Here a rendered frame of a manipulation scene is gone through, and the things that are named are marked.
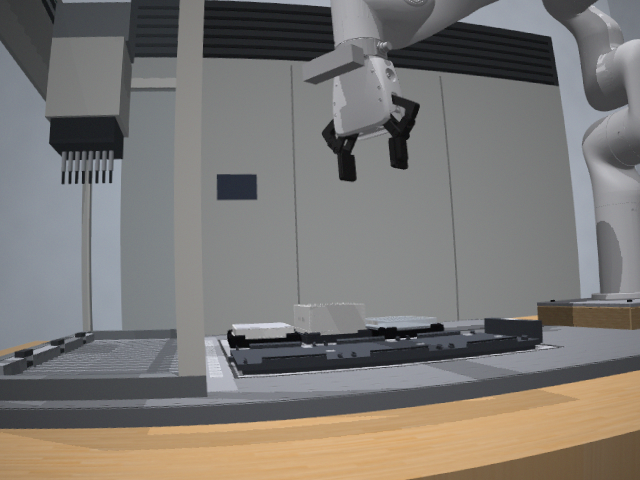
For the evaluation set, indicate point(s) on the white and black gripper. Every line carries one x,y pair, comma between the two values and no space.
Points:
363,102

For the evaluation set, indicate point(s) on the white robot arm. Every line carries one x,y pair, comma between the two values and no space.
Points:
611,79

